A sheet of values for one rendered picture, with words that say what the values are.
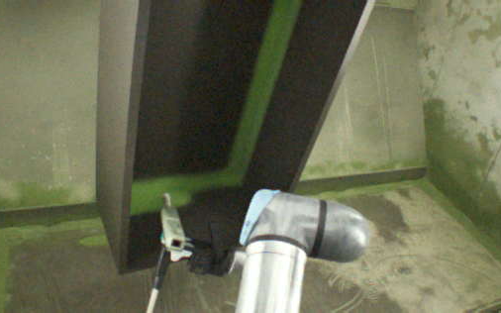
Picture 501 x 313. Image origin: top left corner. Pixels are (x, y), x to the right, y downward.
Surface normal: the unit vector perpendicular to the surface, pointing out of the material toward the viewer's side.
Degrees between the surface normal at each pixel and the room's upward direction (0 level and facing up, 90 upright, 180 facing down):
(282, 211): 22
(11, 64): 57
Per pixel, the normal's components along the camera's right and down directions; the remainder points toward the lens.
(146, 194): 0.24, -0.72
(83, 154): 0.40, -0.02
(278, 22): 0.43, 0.68
